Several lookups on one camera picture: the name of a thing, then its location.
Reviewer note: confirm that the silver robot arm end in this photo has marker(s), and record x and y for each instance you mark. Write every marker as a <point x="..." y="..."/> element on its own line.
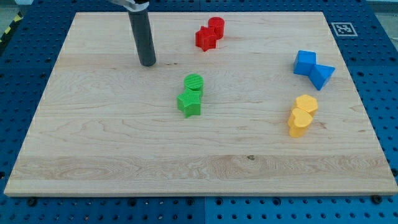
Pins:
<point x="132" y="5"/>

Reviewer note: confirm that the green star block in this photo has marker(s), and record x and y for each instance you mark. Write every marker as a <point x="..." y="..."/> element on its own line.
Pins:
<point x="189" y="102"/>

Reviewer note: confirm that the red star block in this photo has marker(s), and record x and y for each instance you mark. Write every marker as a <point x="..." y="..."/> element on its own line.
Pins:
<point x="206" y="38"/>

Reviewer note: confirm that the green cylinder block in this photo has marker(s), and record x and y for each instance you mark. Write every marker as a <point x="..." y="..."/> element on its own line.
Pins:
<point x="194" y="82"/>

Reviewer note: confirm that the light wooden board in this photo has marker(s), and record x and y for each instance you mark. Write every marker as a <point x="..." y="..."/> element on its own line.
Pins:
<point x="106" y="126"/>

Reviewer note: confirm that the red cylinder block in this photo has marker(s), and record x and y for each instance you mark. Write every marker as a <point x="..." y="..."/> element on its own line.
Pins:
<point x="217" y="23"/>

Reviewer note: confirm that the yellow heart block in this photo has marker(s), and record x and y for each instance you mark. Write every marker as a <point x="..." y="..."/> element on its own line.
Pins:
<point x="298" y="122"/>

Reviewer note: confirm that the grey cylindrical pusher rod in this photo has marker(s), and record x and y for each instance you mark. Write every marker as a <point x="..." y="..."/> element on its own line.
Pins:
<point x="141" y="30"/>

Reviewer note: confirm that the yellow hexagon block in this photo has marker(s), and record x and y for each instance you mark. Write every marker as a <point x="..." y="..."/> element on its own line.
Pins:
<point x="306" y="103"/>

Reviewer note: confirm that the blue cube block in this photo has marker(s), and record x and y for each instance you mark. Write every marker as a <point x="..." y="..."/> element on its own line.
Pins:
<point x="304" y="62"/>

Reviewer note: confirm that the blue triangular prism block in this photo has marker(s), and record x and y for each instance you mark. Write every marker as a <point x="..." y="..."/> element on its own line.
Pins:
<point x="320" y="75"/>

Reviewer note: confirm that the white fiducial marker tag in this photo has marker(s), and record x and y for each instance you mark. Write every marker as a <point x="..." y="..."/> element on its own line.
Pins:
<point x="344" y="29"/>

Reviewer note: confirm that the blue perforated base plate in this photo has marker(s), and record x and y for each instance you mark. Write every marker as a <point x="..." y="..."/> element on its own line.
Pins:
<point x="29" y="52"/>

